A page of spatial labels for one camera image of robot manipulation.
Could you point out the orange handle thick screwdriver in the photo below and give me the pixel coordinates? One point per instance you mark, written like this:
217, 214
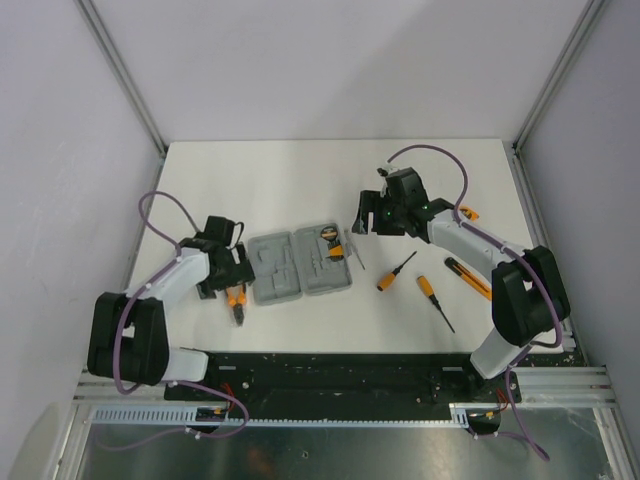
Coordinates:
387, 280

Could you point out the orange hex key holder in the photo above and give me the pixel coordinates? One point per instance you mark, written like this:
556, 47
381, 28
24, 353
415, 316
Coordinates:
336, 251

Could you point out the orange black utility knife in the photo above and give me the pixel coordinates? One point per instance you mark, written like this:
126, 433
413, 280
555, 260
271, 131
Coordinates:
468, 277

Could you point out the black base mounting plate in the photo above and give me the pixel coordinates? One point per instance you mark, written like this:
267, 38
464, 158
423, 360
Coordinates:
262, 379

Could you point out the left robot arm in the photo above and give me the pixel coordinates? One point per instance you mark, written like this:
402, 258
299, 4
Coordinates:
129, 337

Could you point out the grey slotted cable duct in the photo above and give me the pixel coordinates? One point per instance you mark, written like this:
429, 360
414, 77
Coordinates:
444, 416

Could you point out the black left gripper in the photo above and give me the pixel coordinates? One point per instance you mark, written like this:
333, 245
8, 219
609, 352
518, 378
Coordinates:
240, 273

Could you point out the orange tape measure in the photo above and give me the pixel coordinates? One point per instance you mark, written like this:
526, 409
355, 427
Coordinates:
469, 213

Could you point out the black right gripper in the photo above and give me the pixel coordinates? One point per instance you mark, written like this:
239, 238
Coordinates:
372, 201

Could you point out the orange handle slim screwdriver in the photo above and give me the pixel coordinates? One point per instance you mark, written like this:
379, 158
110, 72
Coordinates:
429, 293

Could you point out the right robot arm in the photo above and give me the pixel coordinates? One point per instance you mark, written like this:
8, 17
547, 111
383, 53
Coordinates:
528, 296

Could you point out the orange handle pliers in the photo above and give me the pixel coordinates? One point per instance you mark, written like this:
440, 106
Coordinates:
236, 298

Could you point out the grey plastic tool case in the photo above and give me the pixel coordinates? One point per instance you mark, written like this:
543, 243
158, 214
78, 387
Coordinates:
289, 265

